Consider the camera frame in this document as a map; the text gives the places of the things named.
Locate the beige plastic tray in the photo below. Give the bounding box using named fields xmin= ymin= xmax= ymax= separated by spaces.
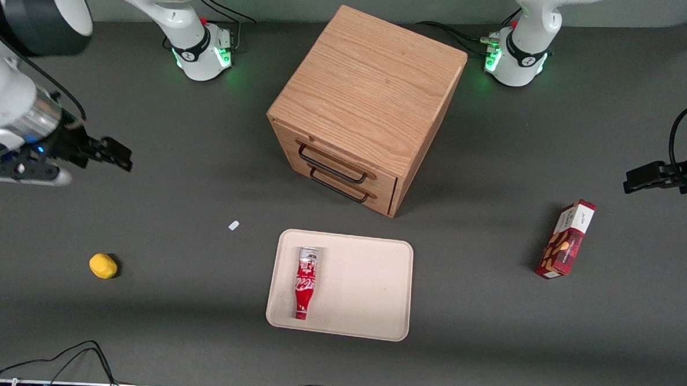
xmin=265 ymin=228 xmax=415 ymax=343

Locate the black metal drawer handle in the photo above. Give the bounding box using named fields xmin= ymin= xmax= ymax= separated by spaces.
xmin=308 ymin=167 xmax=373 ymax=205
xmin=297 ymin=143 xmax=371 ymax=185

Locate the black left arm base cable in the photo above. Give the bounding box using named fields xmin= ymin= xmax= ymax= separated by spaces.
xmin=414 ymin=3 xmax=523 ymax=59

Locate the black right arm base cable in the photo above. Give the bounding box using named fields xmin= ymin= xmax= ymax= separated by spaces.
xmin=199 ymin=0 xmax=258 ymax=53

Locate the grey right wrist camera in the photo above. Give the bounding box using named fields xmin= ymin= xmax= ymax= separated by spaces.
xmin=0 ymin=158 xmax=74 ymax=188

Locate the yellow lemon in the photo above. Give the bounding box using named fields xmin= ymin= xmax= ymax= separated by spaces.
xmin=89 ymin=253 xmax=119 ymax=280

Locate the black arm base cable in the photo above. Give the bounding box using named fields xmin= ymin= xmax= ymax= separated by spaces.
xmin=414 ymin=3 xmax=523 ymax=59
xmin=199 ymin=0 xmax=258 ymax=53

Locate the red coke bottle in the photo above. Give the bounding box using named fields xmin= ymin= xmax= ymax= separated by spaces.
xmin=292 ymin=246 xmax=321 ymax=321

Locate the red cookie box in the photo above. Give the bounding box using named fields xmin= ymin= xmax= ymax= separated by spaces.
xmin=535 ymin=198 xmax=597 ymax=282

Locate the black cable on table edge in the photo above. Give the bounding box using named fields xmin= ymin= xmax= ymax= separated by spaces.
xmin=0 ymin=336 xmax=124 ymax=386

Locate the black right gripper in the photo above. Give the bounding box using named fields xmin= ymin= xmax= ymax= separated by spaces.
xmin=30 ymin=118 xmax=136 ymax=172

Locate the wooden drawer cabinet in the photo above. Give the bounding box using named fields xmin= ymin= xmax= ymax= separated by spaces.
xmin=262 ymin=2 xmax=470 ymax=222

